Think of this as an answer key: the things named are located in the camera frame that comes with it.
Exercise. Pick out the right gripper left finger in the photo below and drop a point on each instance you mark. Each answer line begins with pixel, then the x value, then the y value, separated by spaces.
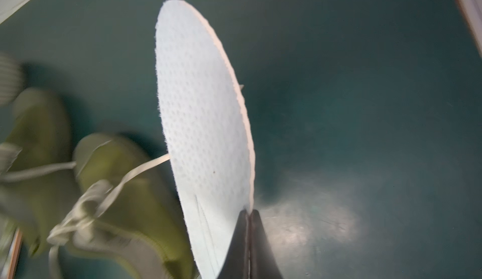
pixel 237 261

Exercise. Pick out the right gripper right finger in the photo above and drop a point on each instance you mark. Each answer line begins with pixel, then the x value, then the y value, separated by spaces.
pixel 262 261

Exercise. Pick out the olive green shoe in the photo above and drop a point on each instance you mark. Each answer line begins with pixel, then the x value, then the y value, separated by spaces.
pixel 125 213
pixel 38 187

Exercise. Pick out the green table mat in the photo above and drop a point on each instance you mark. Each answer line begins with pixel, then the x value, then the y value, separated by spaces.
pixel 365 116

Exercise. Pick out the striped ceramic cup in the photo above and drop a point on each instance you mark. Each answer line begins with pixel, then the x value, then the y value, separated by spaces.
pixel 12 79

